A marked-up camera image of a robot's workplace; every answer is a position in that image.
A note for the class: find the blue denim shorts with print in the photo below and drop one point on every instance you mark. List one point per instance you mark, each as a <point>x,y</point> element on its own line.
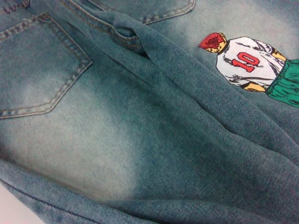
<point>149,116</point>

